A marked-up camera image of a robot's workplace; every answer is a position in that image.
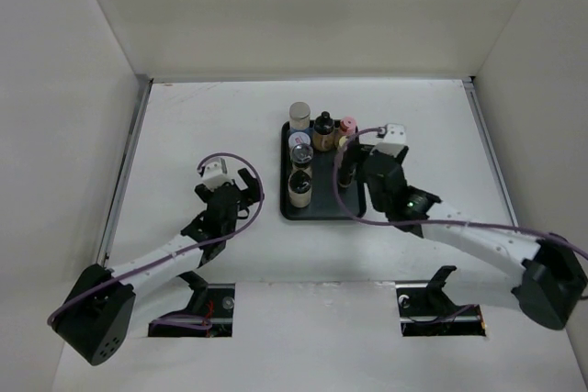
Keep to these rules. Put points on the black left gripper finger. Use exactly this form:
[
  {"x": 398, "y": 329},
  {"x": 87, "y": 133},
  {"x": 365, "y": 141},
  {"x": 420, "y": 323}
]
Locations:
[
  {"x": 252, "y": 192},
  {"x": 203, "y": 192}
]

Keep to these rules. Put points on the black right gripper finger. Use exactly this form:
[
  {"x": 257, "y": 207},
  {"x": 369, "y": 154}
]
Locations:
[
  {"x": 350, "y": 160},
  {"x": 400, "y": 157}
]

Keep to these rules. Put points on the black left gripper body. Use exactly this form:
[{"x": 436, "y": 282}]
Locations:
[{"x": 229, "y": 229}]

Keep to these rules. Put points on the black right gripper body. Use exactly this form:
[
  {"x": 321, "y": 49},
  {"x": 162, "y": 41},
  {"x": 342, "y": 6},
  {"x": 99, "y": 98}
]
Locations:
[{"x": 378, "y": 204}]

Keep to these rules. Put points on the dark brown spice bottle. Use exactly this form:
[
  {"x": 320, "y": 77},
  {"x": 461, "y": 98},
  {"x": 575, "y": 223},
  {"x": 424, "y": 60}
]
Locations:
[{"x": 341, "y": 183}]

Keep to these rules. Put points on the yellow lid bottle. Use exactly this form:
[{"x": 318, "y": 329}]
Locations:
[{"x": 341, "y": 143}]

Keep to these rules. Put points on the pink lid glass jar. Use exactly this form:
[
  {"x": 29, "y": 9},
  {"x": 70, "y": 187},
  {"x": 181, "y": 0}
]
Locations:
[{"x": 347, "y": 126}]

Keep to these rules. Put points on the black knob lid spice jar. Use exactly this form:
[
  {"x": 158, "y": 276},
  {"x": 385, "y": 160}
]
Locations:
[{"x": 323, "y": 132}]

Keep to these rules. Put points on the black lid white powder jar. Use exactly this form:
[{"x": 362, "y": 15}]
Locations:
[{"x": 299, "y": 189}]

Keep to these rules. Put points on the black top grinder bottle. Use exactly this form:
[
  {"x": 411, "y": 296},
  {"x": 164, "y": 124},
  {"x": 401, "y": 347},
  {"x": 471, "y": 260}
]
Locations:
[{"x": 301, "y": 156}]

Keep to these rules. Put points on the tall jar white beads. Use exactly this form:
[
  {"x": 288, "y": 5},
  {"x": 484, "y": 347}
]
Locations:
[{"x": 299, "y": 117}]

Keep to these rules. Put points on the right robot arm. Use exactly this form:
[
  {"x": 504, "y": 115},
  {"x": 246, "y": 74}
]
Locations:
[{"x": 548, "y": 277}]

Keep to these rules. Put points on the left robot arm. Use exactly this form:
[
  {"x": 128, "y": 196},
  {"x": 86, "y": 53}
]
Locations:
[{"x": 95, "y": 317}]

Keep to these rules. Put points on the black rectangular tray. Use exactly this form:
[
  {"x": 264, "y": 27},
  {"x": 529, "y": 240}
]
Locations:
[{"x": 323, "y": 205}]

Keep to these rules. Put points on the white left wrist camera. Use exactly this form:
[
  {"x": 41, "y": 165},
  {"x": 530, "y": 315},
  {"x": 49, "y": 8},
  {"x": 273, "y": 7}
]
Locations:
[{"x": 214, "y": 174}]

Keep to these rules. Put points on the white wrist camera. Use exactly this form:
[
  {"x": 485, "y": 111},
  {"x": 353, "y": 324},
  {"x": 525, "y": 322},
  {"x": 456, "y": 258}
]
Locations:
[
  {"x": 391, "y": 139},
  {"x": 214, "y": 174}
]

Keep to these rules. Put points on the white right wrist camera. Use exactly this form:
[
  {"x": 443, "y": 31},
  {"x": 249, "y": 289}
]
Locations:
[{"x": 391, "y": 139}]

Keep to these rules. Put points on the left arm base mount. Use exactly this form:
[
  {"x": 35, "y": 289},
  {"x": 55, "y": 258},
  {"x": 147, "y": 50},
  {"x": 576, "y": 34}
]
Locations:
[{"x": 208, "y": 313}]

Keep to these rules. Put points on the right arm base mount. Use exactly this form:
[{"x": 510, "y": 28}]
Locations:
[{"x": 425, "y": 310}]

